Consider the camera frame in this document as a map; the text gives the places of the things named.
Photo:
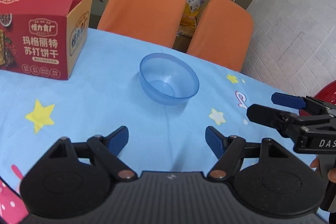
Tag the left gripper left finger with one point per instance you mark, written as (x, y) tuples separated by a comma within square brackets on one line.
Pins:
[(72, 179)]

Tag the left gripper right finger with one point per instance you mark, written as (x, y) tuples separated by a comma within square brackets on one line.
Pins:
[(264, 177)]

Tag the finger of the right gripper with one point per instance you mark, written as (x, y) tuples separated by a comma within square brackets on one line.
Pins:
[(282, 121), (290, 101)]

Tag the blue plastic bowl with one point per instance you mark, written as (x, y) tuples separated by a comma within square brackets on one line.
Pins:
[(167, 80)]

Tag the person's right hand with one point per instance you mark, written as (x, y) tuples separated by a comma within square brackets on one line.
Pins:
[(325, 164)]

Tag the red thermos jug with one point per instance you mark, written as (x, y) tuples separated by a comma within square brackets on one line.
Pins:
[(322, 103)]

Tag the blue cartoon tablecloth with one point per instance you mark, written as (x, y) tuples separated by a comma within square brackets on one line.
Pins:
[(166, 146)]

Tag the right orange chair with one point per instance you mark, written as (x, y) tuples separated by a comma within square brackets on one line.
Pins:
[(223, 34)]

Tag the orange chair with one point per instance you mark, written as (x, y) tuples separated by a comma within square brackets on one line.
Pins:
[(223, 34), (154, 21)]

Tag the left orange chair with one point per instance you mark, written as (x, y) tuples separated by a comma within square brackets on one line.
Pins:
[(154, 21)]

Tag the red cracker box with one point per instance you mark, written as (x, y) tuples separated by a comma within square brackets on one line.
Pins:
[(43, 37)]

